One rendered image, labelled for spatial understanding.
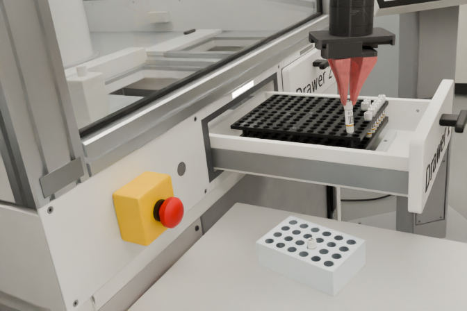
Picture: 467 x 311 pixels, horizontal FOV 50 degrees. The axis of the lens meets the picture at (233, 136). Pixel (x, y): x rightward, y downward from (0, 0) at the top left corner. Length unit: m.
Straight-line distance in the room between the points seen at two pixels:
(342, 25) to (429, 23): 1.12
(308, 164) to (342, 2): 0.25
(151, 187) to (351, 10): 0.34
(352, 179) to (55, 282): 0.42
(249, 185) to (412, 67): 0.94
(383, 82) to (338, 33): 1.84
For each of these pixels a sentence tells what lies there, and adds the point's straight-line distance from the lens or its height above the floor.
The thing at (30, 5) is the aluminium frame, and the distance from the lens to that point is 0.56.
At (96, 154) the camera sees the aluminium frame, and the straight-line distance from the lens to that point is 0.64.
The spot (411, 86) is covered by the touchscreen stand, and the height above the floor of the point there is 0.66.
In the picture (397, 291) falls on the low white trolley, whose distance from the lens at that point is 0.69.
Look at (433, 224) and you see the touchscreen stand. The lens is 2.08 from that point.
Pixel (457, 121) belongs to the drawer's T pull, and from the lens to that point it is 0.80.
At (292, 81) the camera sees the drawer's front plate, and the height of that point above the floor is 0.90.
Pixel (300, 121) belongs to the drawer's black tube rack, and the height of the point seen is 0.90.
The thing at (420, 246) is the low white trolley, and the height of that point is 0.76.
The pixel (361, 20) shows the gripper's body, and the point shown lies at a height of 1.08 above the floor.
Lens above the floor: 1.19
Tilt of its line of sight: 21 degrees down
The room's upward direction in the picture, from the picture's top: 6 degrees counter-clockwise
